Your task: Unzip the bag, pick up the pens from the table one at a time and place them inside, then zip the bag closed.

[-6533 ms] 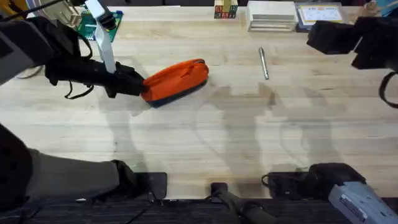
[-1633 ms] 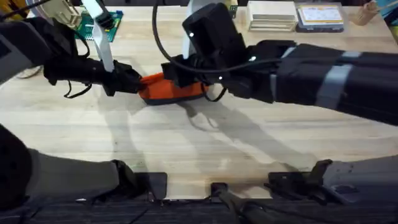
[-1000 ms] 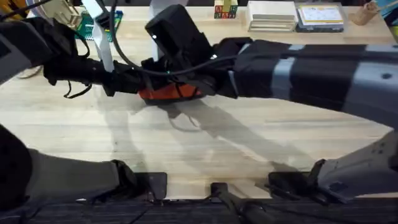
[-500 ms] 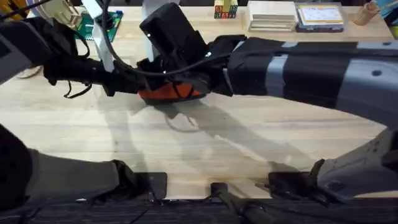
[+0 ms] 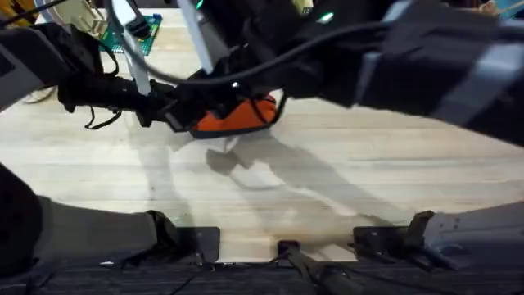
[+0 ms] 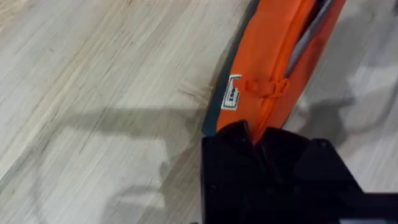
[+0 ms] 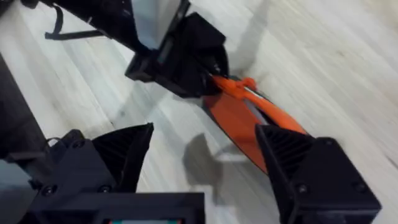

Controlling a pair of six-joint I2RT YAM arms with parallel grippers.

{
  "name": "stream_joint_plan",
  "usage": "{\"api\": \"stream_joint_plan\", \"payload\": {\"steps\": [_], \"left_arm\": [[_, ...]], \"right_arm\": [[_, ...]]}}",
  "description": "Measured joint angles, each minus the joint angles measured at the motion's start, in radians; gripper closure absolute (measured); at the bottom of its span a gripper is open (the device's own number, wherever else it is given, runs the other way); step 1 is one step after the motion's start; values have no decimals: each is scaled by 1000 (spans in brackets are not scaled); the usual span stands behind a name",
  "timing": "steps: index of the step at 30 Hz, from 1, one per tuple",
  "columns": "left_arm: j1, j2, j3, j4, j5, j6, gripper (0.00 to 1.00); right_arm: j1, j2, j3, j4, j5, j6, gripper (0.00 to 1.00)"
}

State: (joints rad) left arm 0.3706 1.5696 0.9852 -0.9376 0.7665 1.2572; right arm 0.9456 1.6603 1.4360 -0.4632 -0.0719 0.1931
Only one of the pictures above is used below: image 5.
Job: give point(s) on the orange soft zip bag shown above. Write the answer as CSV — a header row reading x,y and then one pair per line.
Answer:
x,y
245,116

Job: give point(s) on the black mount post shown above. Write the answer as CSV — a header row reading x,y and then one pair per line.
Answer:
x,y
311,266

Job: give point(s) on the upright flat wrist plate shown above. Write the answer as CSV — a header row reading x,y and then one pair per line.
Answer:
x,y
137,65
196,37

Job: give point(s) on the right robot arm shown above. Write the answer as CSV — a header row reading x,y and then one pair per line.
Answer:
x,y
430,61

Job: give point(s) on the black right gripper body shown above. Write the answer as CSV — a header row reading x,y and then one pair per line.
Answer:
x,y
286,49

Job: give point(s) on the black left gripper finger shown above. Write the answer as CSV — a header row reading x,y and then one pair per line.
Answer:
x,y
179,122
186,98

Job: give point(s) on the yellow object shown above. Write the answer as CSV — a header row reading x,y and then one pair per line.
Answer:
x,y
16,10

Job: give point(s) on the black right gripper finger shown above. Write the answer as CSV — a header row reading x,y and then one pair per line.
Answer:
x,y
219,110

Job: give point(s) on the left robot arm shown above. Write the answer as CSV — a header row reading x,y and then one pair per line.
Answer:
x,y
82,229

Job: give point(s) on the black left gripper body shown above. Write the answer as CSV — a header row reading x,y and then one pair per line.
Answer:
x,y
106,92

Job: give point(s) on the green board with toy blocks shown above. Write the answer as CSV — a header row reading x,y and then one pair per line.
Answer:
x,y
123,39

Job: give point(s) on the white round object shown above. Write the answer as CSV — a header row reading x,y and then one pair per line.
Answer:
x,y
69,12

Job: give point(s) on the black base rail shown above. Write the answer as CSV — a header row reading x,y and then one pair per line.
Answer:
x,y
262,280

